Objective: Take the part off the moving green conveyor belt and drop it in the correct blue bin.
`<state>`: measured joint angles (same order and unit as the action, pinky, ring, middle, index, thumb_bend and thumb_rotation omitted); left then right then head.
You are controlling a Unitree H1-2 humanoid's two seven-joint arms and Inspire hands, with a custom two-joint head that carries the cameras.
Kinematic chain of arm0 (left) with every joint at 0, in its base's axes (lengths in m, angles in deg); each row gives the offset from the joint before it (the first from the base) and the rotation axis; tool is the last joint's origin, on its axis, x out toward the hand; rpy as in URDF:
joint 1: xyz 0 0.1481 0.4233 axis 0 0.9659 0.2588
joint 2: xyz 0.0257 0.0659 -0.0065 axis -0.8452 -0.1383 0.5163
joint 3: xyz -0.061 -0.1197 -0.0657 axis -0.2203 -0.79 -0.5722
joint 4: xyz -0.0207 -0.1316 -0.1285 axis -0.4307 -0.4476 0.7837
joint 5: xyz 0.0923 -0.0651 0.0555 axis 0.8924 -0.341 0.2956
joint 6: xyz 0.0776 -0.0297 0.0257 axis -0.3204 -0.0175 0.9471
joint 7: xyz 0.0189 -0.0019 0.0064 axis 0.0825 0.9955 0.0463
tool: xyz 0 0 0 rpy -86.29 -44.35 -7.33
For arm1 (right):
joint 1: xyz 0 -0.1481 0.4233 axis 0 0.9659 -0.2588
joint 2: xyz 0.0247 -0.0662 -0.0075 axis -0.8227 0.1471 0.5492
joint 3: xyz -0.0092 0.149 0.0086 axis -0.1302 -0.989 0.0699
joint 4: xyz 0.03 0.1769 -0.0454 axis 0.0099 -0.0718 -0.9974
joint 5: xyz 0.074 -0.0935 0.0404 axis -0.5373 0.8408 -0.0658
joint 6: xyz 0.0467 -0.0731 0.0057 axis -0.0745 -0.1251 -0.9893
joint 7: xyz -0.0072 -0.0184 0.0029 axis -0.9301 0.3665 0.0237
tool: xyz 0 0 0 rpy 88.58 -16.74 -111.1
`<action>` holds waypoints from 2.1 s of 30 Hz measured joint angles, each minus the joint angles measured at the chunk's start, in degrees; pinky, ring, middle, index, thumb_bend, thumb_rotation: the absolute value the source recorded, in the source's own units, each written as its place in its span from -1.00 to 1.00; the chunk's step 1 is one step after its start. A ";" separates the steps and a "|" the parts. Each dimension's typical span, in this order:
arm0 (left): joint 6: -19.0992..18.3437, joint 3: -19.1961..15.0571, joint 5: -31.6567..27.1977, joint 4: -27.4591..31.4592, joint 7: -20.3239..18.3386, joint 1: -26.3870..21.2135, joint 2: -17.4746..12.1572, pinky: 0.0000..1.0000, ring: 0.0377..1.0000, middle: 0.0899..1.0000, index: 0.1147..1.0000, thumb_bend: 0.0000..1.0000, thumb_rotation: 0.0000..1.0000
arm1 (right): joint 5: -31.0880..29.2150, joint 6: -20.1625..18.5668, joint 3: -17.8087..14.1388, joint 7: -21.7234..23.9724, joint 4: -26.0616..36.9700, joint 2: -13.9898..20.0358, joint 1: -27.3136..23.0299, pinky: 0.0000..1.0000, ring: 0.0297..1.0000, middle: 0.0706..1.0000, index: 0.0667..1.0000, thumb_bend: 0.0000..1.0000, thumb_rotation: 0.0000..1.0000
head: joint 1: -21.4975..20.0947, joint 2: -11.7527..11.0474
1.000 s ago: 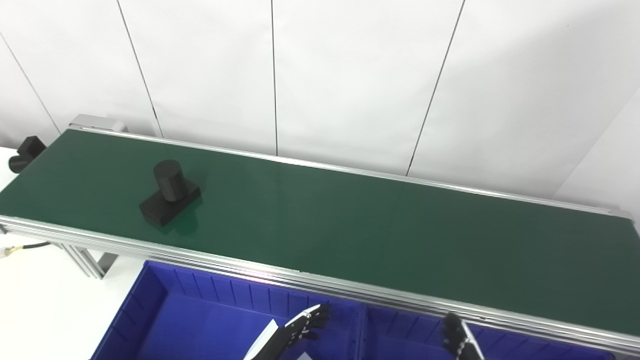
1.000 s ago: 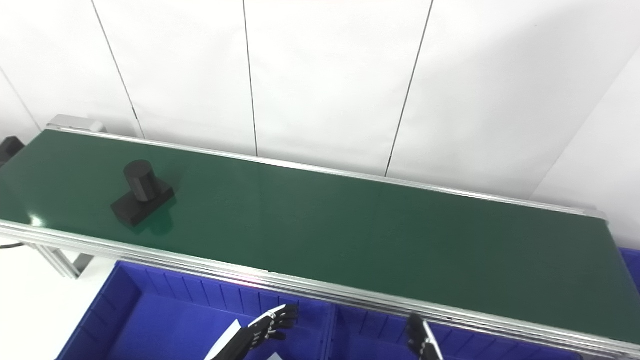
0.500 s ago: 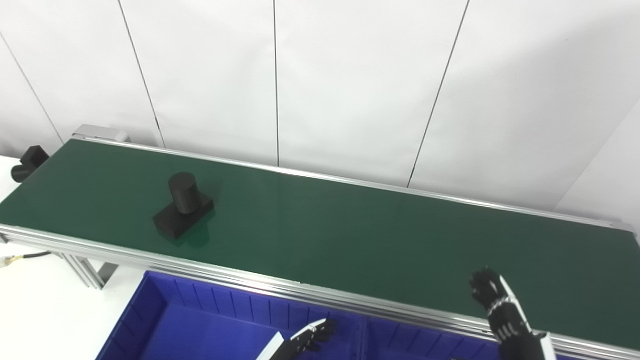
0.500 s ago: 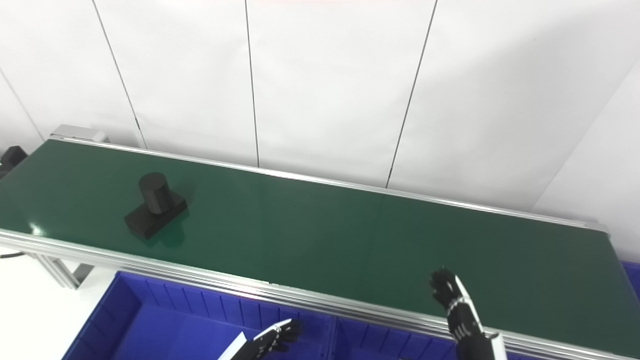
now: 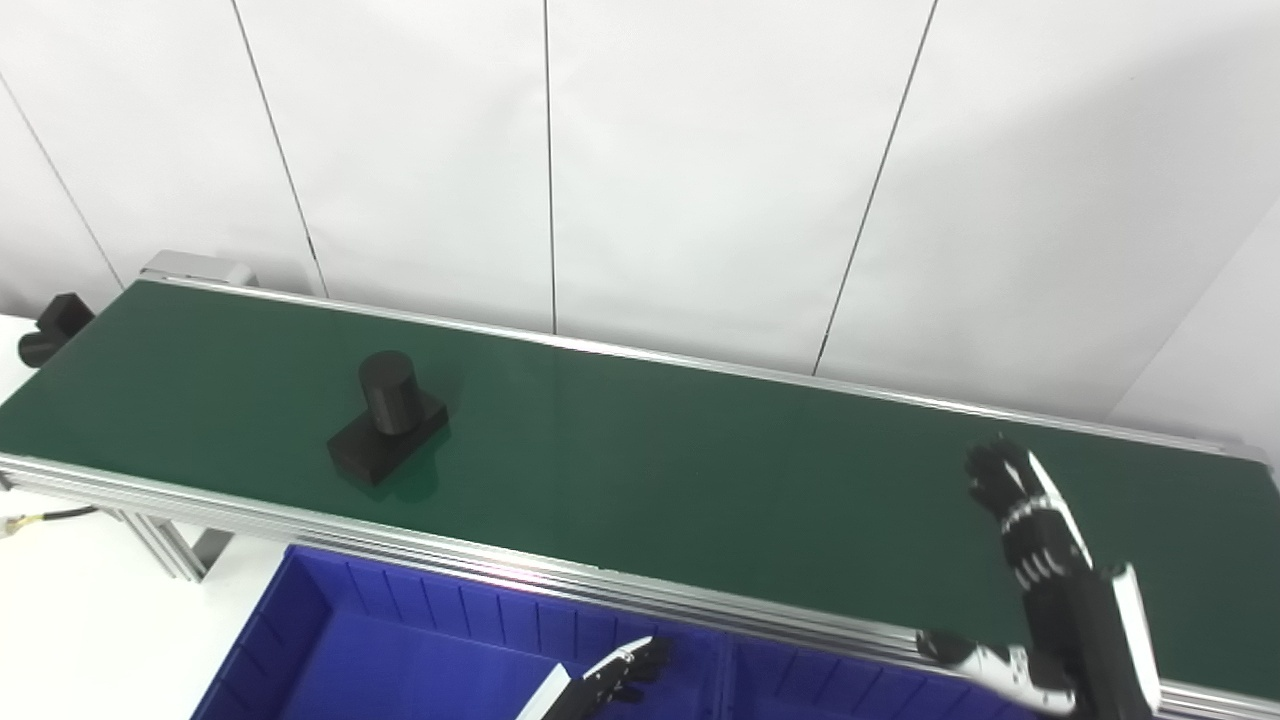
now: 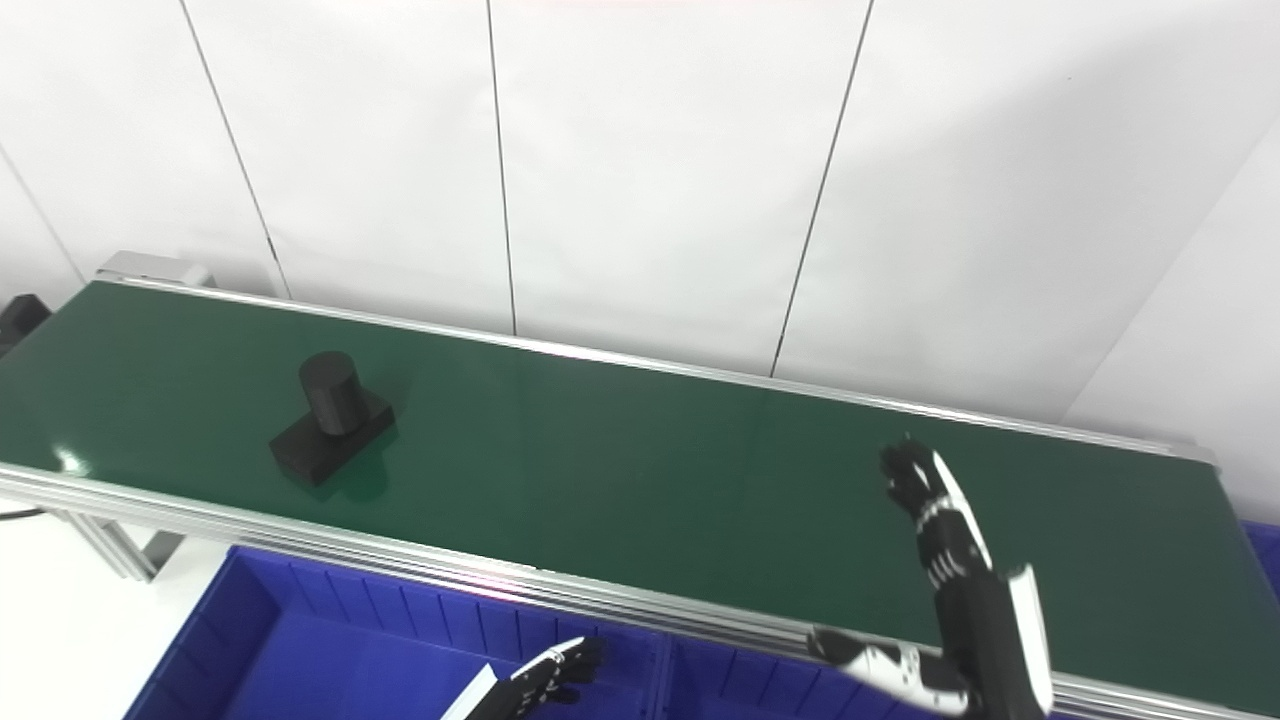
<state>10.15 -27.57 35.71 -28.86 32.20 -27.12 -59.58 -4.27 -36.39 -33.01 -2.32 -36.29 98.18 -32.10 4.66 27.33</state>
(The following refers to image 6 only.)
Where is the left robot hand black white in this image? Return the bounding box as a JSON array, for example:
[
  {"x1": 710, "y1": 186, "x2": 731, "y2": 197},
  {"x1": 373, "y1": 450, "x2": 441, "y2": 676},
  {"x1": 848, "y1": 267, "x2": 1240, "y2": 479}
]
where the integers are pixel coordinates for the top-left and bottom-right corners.
[{"x1": 440, "y1": 636, "x2": 606, "y2": 720}]

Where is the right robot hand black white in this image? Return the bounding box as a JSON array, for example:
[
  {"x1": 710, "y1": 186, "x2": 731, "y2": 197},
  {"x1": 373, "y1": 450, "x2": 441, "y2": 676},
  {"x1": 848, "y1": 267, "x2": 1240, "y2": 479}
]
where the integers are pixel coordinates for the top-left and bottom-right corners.
[{"x1": 806, "y1": 438, "x2": 1056, "y2": 720}]

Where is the black block with cylinder part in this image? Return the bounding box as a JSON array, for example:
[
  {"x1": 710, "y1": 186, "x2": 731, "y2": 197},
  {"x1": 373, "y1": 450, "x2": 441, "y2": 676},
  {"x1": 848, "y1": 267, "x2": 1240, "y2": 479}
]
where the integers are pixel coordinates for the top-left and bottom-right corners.
[{"x1": 269, "y1": 351, "x2": 396, "y2": 488}]

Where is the blue plastic bin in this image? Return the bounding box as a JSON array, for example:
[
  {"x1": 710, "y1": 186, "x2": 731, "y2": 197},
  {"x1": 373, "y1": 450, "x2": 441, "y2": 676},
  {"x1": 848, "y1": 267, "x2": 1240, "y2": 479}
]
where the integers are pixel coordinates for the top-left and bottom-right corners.
[
  {"x1": 660, "y1": 635, "x2": 961, "y2": 720},
  {"x1": 125, "y1": 545, "x2": 666, "y2": 720},
  {"x1": 1240, "y1": 520, "x2": 1280, "y2": 576}
]

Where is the aluminium conveyor support leg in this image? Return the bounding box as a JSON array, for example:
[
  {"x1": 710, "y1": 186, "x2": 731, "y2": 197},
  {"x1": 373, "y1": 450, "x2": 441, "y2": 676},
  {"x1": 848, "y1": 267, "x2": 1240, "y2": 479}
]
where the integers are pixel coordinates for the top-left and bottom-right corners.
[{"x1": 45, "y1": 510, "x2": 186, "y2": 583}]

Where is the black motor box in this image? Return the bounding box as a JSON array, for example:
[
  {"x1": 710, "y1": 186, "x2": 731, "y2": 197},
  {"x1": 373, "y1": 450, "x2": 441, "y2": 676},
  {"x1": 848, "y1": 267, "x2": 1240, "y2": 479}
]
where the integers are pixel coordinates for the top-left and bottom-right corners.
[{"x1": 0, "y1": 295, "x2": 51, "y2": 356}]

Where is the green conveyor belt aluminium frame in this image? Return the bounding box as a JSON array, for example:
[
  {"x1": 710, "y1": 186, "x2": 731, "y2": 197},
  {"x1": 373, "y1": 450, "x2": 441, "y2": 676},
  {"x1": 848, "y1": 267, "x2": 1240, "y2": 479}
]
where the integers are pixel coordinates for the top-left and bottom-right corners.
[{"x1": 0, "y1": 250, "x2": 1280, "y2": 720}]

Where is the grey conveyor end bracket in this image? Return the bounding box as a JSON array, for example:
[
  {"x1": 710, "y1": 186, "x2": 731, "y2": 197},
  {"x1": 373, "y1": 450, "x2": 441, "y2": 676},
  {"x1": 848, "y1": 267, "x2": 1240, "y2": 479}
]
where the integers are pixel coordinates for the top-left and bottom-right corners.
[{"x1": 97, "y1": 250, "x2": 216, "y2": 291}]

